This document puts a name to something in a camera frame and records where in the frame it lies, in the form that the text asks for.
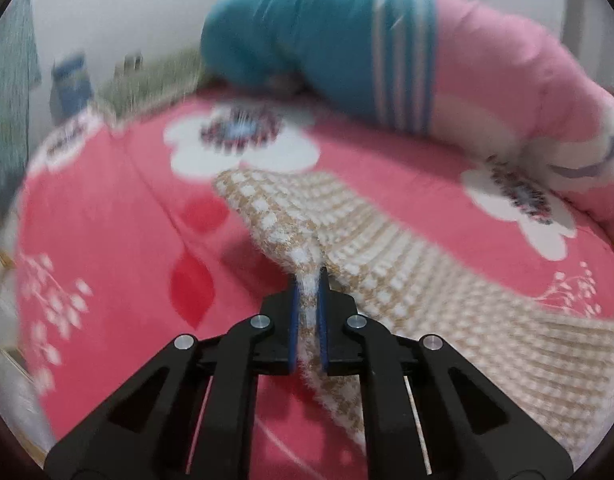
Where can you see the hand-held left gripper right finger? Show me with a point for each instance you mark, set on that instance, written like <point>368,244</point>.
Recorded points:
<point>323,320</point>

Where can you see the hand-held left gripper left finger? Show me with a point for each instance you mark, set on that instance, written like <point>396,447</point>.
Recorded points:
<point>295,320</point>

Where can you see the beige white checked knit coat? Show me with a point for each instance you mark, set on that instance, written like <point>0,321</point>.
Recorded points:
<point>437,310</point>

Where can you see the pink floral blanket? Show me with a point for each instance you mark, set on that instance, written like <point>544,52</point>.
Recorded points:
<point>112,210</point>

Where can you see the green patterned mat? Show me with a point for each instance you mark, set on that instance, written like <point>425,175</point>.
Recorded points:
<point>147,80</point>

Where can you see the grey patterned bed sheet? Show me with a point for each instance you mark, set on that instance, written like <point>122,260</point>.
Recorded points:
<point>7,385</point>

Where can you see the pink and blue quilt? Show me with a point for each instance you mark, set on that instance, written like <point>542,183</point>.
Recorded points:
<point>487,60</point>

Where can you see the blue box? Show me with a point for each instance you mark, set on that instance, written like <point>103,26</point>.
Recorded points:
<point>72,87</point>

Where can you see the teal hanging cloth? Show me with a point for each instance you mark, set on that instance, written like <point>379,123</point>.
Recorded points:
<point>7,85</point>

